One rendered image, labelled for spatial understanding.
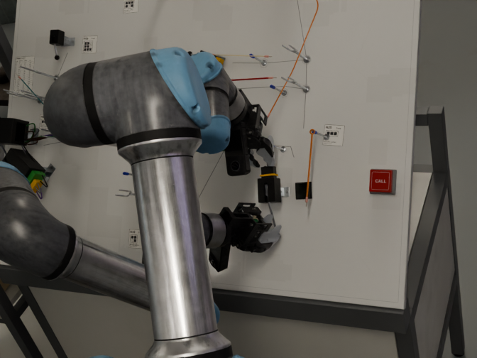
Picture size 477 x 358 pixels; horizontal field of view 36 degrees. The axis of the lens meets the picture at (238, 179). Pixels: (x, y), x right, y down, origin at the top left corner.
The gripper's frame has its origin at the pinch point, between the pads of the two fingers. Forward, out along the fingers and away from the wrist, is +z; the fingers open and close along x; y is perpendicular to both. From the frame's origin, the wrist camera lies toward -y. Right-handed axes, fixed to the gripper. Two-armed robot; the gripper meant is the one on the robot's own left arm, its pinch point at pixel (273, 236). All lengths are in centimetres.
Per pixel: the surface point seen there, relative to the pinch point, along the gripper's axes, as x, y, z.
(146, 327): 22, -55, 4
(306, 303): -13.9, -8.3, 6.2
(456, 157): 64, -10, 187
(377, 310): -26.1, 1.6, 12.0
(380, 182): -8.8, 24.5, 10.0
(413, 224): -5.9, 9.7, 43.0
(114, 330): 30, -65, 2
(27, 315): 89, -123, 20
